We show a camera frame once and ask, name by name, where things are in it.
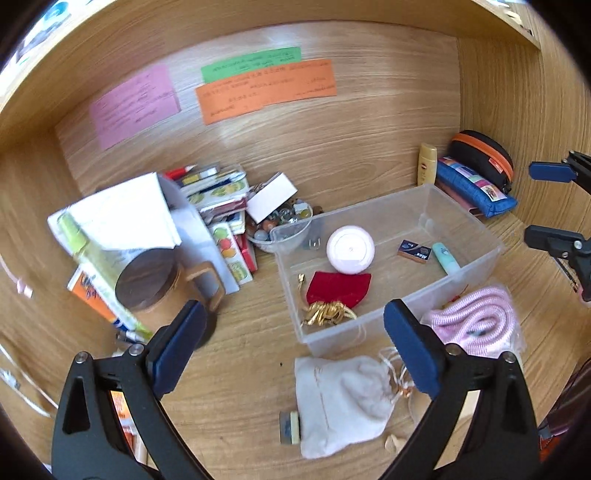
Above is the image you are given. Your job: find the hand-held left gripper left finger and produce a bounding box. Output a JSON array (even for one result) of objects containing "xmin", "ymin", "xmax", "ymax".
[{"xmin": 52, "ymin": 299, "xmax": 208, "ymax": 480}]

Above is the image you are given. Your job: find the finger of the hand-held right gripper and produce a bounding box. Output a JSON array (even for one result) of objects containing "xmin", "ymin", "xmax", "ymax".
[
  {"xmin": 524, "ymin": 224, "xmax": 591, "ymax": 303},
  {"xmin": 529, "ymin": 150, "xmax": 591, "ymax": 195}
]

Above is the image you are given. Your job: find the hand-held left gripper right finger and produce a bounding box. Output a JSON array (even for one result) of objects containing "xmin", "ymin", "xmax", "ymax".
[{"xmin": 383, "ymin": 299, "xmax": 541, "ymax": 480}]

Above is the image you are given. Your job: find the clear plastic bin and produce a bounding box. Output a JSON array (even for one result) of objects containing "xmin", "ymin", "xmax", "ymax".
[{"xmin": 269, "ymin": 183, "xmax": 505, "ymax": 357}]

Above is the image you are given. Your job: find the white cloth pouch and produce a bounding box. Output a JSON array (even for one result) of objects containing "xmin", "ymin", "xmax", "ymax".
[{"xmin": 294, "ymin": 348, "xmax": 416, "ymax": 459}]

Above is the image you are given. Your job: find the wooden desktop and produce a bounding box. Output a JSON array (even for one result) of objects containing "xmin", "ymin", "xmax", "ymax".
[{"xmin": 0, "ymin": 152, "xmax": 591, "ymax": 480}]

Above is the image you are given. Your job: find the black case orange zipper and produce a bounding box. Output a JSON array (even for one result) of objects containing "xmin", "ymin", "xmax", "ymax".
[{"xmin": 449, "ymin": 130, "xmax": 515, "ymax": 193}]

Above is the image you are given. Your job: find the wooden mug with lid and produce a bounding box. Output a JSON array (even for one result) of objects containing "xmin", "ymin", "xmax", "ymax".
[{"xmin": 115, "ymin": 249, "xmax": 227, "ymax": 352}]

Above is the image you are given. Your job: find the blue pencil case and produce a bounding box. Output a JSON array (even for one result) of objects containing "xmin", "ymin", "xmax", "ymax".
[{"xmin": 436, "ymin": 157, "xmax": 518, "ymax": 219}]

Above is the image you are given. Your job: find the gold jewelry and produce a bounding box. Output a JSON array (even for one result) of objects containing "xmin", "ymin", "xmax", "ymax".
[{"xmin": 298, "ymin": 273, "xmax": 358, "ymax": 328}]

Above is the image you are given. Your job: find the small black box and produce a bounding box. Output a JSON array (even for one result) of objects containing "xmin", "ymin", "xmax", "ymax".
[{"xmin": 397, "ymin": 240, "xmax": 432, "ymax": 265}]

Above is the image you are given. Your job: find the mint green tube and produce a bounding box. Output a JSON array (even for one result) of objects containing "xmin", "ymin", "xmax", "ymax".
[{"xmin": 432, "ymin": 242, "xmax": 461, "ymax": 276}]

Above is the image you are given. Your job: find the pink wallet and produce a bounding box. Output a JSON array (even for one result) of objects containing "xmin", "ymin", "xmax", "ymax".
[{"xmin": 436, "ymin": 180, "xmax": 485, "ymax": 217}]

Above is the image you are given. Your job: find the orange white box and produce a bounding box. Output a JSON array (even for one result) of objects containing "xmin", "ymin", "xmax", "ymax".
[{"xmin": 67, "ymin": 267, "xmax": 134, "ymax": 333}]

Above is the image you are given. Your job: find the fruit print sticker strip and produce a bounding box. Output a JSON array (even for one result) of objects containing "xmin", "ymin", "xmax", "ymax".
[{"xmin": 208, "ymin": 222, "xmax": 254, "ymax": 283}]

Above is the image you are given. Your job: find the light green tube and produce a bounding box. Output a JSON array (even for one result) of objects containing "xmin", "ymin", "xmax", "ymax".
[{"xmin": 58, "ymin": 215, "xmax": 153, "ymax": 342}]

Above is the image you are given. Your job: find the yellow lotion bottle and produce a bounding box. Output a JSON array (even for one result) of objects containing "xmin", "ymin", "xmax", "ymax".
[{"xmin": 417, "ymin": 143, "xmax": 438, "ymax": 186}]

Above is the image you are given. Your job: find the red book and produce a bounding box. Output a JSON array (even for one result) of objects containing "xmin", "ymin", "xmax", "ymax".
[{"xmin": 231, "ymin": 208, "xmax": 258, "ymax": 273}]

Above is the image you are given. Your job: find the small eraser block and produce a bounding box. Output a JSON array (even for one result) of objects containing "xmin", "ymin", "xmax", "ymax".
[{"xmin": 279, "ymin": 411, "xmax": 302, "ymax": 445}]

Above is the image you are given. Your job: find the white paper booklet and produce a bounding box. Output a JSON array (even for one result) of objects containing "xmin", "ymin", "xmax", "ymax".
[{"xmin": 47, "ymin": 172, "xmax": 182, "ymax": 252}]

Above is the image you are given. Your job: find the dark red bag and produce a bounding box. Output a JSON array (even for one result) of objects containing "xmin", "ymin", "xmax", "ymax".
[{"xmin": 538, "ymin": 364, "xmax": 591, "ymax": 462}]

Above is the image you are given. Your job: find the clear bowl of marbles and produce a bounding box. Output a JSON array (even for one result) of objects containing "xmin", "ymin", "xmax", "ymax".
[{"xmin": 245, "ymin": 198, "xmax": 315, "ymax": 254}]

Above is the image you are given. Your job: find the colour banded marker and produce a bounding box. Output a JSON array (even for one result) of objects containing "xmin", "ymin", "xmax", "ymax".
[{"xmin": 182, "ymin": 166, "xmax": 220, "ymax": 186}]

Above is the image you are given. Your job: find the red white pen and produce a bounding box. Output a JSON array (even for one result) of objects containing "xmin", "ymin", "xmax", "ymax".
[{"xmin": 164, "ymin": 164, "xmax": 198, "ymax": 182}]

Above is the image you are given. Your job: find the white cardboard box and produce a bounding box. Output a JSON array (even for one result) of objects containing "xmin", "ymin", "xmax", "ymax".
[{"xmin": 246, "ymin": 172, "xmax": 298, "ymax": 223}]

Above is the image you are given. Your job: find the pink paper note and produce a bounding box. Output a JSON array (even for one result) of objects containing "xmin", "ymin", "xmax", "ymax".
[{"xmin": 90, "ymin": 64, "xmax": 181, "ymax": 151}]

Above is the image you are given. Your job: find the orange paper note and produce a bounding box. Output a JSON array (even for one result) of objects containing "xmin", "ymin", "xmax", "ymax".
[{"xmin": 195, "ymin": 58, "xmax": 339, "ymax": 126}]

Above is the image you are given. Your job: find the green paper note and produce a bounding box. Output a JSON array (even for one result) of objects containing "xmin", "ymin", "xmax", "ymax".
[{"xmin": 200, "ymin": 46, "xmax": 303, "ymax": 84}]

